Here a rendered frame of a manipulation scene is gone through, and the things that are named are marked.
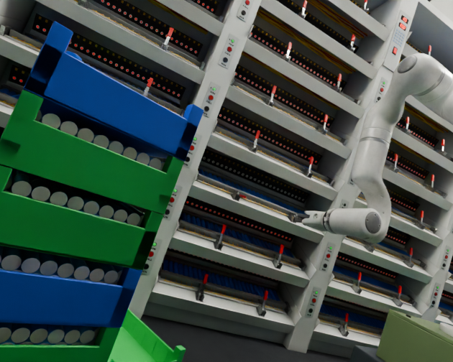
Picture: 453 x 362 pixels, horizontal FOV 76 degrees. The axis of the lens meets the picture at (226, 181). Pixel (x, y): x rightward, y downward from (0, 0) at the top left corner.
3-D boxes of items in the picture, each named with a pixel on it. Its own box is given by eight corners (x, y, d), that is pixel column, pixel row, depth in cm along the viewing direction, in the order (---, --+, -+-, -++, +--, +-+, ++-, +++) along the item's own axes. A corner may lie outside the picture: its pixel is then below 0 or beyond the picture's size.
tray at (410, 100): (467, 141, 153) (485, 118, 149) (387, 89, 133) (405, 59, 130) (436, 133, 171) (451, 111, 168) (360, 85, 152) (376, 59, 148)
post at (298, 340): (305, 353, 120) (421, -6, 136) (287, 349, 117) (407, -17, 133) (280, 329, 139) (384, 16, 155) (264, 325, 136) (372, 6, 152)
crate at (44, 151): (165, 215, 41) (185, 161, 41) (-12, 161, 29) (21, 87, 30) (111, 185, 65) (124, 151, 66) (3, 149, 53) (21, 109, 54)
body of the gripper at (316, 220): (320, 227, 94) (298, 225, 105) (343, 236, 98) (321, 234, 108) (325, 205, 96) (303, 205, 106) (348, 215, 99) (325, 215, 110)
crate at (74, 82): (185, 161, 41) (205, 110, 42) (21, 87, 30) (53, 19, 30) (124, 151, 66) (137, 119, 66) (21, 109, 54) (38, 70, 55)
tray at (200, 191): (318, 243, 123) (331, 225, 120) (186, 195, 103) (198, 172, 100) (299, 220, 141) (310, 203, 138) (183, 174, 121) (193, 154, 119)
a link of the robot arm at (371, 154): (386, 159, 102) (365, 243, 96) (352, 140, 97) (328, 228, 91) (410, 156, 94) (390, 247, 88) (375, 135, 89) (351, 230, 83)
